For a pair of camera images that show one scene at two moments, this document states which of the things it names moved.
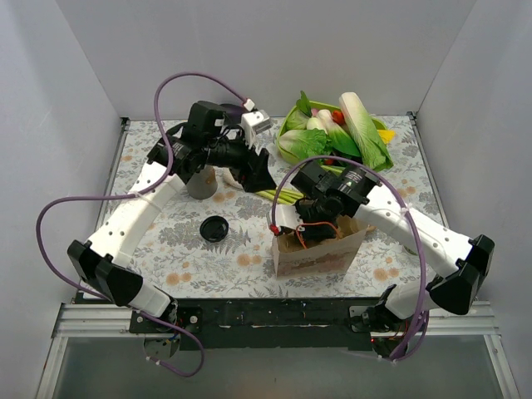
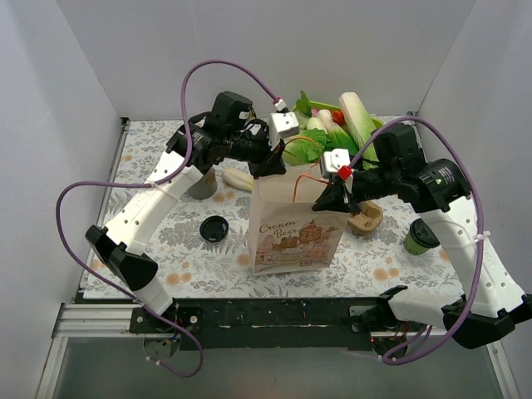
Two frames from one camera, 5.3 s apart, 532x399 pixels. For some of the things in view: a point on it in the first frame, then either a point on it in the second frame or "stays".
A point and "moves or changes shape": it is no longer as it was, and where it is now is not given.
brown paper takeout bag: [331, 257] moves or changes shape
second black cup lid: [214, 228] stays
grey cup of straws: [203, 184] stays
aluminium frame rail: [96, 320] stays
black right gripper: [315, 224] to [347, 188]
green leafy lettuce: [299, 145] stays
